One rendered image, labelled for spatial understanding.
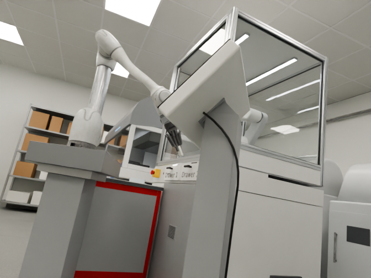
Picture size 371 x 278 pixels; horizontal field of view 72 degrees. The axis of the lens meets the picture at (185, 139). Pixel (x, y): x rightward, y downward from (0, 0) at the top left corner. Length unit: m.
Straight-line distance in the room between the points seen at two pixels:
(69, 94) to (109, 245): 4.75
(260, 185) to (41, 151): 1.25
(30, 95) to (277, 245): 5.65
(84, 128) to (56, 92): 4.86
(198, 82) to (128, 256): 1.52
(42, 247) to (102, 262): 0.60
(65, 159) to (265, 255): 1.26
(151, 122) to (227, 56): 2.06
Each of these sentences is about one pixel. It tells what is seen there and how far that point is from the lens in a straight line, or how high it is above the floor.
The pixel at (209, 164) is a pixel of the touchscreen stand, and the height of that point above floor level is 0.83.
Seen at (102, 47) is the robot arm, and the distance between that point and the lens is 1.85.
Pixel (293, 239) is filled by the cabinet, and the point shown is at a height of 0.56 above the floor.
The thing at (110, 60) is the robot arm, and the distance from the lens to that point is 1.93.
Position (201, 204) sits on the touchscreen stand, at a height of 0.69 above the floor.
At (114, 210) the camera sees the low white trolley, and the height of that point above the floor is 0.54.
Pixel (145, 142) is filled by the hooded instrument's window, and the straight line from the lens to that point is 2.76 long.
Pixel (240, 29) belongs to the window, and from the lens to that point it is 1.91.
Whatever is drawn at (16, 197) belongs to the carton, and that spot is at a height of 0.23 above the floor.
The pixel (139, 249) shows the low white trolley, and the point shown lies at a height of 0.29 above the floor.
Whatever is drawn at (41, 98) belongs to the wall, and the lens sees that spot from 6.34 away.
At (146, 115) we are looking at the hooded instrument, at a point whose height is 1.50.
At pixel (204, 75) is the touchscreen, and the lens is 0.80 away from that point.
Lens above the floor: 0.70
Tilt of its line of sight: 13 degrees up
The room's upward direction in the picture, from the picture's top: 9 degrees clockwise
